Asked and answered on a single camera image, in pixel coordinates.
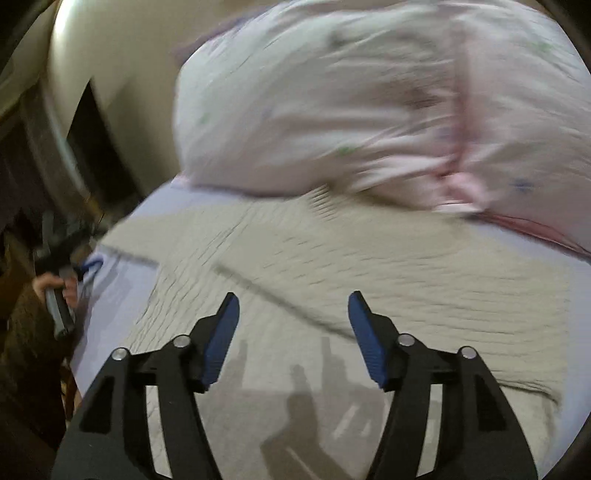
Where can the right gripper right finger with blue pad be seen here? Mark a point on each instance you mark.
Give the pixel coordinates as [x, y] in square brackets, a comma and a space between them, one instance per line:
[480, 436]

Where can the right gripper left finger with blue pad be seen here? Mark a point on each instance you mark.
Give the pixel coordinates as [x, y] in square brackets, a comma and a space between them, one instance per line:
[108, 437]

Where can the beige cable knit sweater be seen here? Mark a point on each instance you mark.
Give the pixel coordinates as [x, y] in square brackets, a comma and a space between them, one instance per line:
[295, 399]

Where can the person's left hand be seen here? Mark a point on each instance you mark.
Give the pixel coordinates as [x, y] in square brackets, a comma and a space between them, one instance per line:
[47, 281]

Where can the pink floral right pillow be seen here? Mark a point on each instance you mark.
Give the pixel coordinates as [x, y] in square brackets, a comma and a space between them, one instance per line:
[525, 98]

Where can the pink floral pillow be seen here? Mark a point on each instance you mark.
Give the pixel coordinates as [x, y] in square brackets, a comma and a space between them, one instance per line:
[525, 98]
[357, 94]

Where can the pink floral left pillow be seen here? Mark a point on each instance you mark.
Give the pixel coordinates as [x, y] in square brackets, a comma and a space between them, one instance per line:
[357, 94]

